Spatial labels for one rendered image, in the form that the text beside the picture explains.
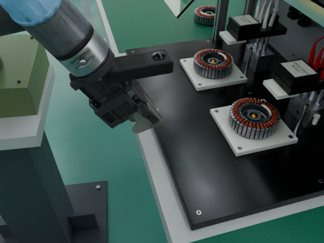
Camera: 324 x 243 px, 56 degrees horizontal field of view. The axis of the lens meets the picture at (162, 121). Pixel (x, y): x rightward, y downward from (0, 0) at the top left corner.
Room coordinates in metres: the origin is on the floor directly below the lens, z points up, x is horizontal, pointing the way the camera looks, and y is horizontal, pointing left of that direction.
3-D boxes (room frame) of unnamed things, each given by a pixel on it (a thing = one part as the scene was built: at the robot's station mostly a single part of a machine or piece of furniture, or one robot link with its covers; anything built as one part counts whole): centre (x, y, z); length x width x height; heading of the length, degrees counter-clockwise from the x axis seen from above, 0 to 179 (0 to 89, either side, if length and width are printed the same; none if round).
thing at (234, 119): (0.52, -0.21, 0.80); 0.11 x 0.11 x 0.04
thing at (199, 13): (1.15, -0.18, 0.77); 0.11 x 0.11 x 0.04
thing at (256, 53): (0.79, -0.29, 0.80); 0.07 x 0.05 x 0.06; 16
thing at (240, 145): (0.52, -0.21, 0.78); 0.15 x 0.15 x 0.01; 16
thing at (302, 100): (0.56, -0.35, 0.80); 0.07 x 0.05 x 0.06; 16
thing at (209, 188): (0.64, -0.19, 0.76); 0.64 x 0.47 x 0.02; 16
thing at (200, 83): (0.75, -0.15, 0.78); 0.15 x 0.15 x 0.01; 16
